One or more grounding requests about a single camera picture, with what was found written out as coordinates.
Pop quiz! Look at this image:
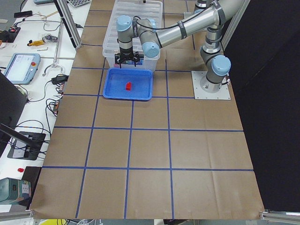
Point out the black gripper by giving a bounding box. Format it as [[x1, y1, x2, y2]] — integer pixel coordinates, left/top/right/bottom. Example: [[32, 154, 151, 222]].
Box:
[[114, 48, 144, 68]]

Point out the red block from tray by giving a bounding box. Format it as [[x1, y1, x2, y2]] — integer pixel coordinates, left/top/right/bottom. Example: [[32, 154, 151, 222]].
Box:
[[125, 82, 132, 91]]

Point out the clear plastic box lid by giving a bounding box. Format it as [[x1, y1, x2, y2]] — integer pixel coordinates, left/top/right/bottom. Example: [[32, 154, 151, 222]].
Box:
[[103, 0, 163, 56]]

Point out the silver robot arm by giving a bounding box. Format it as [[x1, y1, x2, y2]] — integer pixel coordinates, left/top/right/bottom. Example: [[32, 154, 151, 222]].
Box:
[[115, 0, 245, 65]]

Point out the clear plastic storage box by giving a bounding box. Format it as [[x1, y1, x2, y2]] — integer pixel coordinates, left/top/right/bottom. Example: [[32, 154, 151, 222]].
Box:
[[102, 46, 161, 72]]

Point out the blue plastic tray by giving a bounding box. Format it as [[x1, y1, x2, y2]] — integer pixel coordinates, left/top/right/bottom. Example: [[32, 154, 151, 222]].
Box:
[[103, 68, 153, 101]]

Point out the black power adapter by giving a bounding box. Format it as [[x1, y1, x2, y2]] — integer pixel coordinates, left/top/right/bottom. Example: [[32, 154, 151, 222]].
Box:
[[51, 74, 69, 85]]

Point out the long reach grabber tool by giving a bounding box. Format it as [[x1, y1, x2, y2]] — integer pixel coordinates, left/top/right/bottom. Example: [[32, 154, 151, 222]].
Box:
[[42, 19, 64, 76]]

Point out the yellow black tool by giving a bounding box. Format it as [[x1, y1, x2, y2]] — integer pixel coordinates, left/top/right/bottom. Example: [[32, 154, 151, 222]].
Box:
[[27, 40, 45, 46]]

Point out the teach pendant tablet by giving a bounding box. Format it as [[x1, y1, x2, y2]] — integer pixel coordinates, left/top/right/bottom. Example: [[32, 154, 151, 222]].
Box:
[[4, 53, 41, 85]]

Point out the black monitor stand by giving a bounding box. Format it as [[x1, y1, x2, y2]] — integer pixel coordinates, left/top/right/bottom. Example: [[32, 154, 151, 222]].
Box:
[[0, 123, 46, 161]]

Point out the green electronic device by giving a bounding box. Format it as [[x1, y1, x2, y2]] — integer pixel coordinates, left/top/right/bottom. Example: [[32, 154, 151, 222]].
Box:
[[0, 178, 31, 205]]

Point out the aluminium frame post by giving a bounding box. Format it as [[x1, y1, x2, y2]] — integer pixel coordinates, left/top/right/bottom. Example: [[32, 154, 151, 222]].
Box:
[[53, 0, 82, 49], [222, 0, 250, 50]]

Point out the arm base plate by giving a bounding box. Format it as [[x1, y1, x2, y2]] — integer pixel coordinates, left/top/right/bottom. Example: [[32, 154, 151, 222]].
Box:
[[191, 71, 231, 100]]

